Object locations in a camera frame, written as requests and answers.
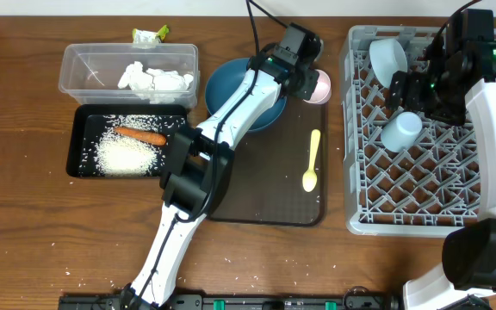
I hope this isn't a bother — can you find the pile of white rice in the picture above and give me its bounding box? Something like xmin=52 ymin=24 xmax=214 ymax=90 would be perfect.
xmin=74 ymin=115 xmax=187 ymax=178

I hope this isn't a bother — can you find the pink cup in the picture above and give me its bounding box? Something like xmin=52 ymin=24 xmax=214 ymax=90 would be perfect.
xmin=306 ymin=69 xmax=332 ymax=105

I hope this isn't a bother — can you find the light blue bowl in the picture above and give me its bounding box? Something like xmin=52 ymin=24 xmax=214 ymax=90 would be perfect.
xmin=369 ymin=38 xmax=408 ymax=88

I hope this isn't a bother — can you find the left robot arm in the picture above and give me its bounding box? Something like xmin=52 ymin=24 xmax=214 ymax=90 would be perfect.
xmin=120 ymin=23 xmax=322 ymax=309

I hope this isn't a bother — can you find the orange carrot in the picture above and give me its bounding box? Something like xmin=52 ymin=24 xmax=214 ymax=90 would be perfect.
xmin=114 ymin=127 xmax=167 ymax=146

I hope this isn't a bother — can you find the black rectangular tray bin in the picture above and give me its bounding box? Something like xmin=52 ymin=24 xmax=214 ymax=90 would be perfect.
xmin=66 ymin=103 xmax=187 ymax=177

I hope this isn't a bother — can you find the light blue cup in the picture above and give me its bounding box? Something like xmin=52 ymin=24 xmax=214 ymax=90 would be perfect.
xmin=381 ymin=112 xmax=423 ymax=152

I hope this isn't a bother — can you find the dark blue plate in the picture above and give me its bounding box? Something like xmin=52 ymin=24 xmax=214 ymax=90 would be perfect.
xmin=205 ymin=58 xmax=287 ymax=133

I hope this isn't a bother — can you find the yellow plastic spoon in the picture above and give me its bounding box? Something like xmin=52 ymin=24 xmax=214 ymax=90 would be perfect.
xmin=302 ymin=129 xmax=321 ymax=193

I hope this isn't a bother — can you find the green snack wrapper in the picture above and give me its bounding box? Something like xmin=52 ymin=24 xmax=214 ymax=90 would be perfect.
xmin=132 ymin=25 xmax=170 ymax=45

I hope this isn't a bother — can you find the clear plastic bin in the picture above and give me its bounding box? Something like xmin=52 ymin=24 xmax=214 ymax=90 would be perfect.
xmin=59 ymin=43 xmax=199 ymax=109

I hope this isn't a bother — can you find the white tissue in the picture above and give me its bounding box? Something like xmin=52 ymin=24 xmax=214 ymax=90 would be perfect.
xmin=146 ymin=68 xmax=194 ymax=91
xmin=117 ymin=61 xmax=153 ymax=90

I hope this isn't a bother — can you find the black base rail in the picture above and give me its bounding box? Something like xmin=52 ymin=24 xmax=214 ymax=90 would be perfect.
xmin=57 ymin=288 xmax=404 ymax=310

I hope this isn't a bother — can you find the dark brown serving tray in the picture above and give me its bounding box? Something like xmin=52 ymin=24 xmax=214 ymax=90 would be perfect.
xmin=210 ymin=96 xmax=327 ymax=226

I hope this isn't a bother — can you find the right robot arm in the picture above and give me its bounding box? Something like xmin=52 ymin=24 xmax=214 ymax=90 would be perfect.
xmin=386 ymin=3 xmax=496 ymax=309

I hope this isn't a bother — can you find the grey dishwasher rack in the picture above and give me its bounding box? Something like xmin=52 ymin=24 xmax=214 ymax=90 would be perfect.
xmin=339 ymin=26 xmax=496 ymax=238

